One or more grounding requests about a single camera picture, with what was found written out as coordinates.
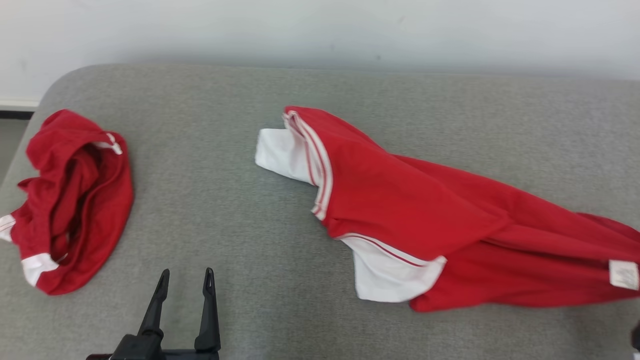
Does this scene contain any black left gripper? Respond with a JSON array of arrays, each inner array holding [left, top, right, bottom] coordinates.
[[86, 267, 222, 360]]

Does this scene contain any red shirt with white sleeves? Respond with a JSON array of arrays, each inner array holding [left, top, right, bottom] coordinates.
[[255, 105, 640, 313]]

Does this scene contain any white wall skirting board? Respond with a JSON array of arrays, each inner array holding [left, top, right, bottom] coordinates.
[[0, 98, 41, 120]]

